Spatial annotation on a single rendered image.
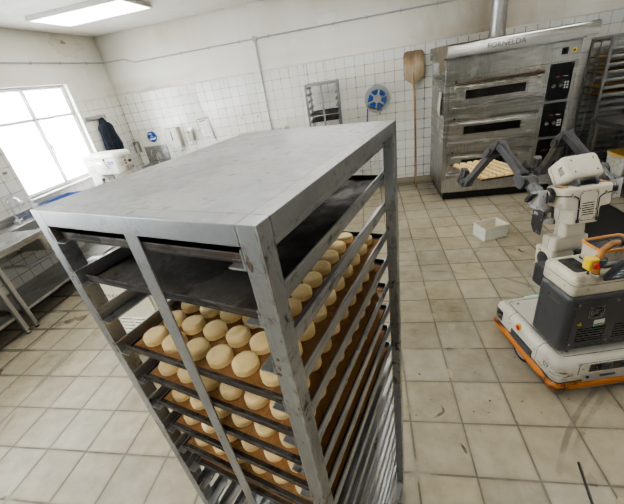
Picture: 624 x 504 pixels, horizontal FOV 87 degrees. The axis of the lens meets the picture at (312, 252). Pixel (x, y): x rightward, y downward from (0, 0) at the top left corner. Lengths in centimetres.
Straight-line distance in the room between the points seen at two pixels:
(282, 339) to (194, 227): 18
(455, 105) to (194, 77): 416
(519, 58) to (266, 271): 500
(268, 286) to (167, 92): 648
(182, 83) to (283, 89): 175
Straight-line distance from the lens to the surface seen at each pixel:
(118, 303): 81
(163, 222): 46
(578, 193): 242
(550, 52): 537
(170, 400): 94
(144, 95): 704
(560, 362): 249
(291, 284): 50
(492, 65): 515
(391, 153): 92
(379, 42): 592
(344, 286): 80
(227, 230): 39
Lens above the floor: 195
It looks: 28 degrees down
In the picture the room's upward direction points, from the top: 10 degrees counter-clockwise
